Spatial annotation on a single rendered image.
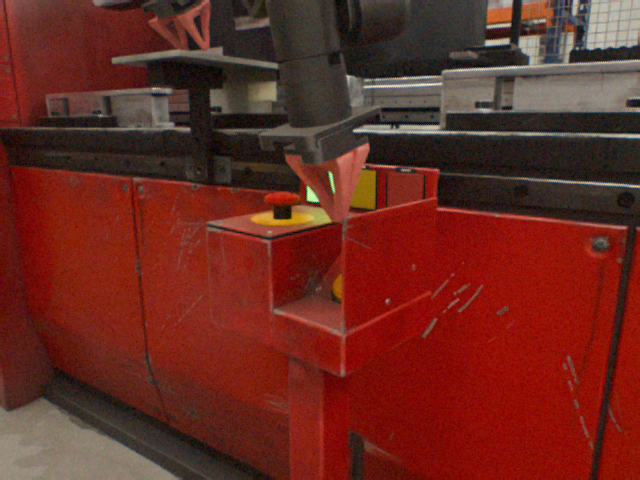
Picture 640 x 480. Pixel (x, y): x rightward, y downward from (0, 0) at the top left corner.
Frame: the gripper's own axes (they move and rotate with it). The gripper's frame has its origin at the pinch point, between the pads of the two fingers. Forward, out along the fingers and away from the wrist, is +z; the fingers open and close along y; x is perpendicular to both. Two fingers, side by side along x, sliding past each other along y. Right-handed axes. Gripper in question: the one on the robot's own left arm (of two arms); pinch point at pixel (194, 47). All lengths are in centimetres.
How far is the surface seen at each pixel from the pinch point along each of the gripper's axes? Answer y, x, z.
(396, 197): -48, 24, 12
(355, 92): -23.7, -11.0, 15.8
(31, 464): 57, 63, 81
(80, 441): 55, 52, 87
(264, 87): -4.0, -9.4, 12.8
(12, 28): 86, -15, -8
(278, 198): -38, 32, 7
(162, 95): 32.8, -12.9, 14.5
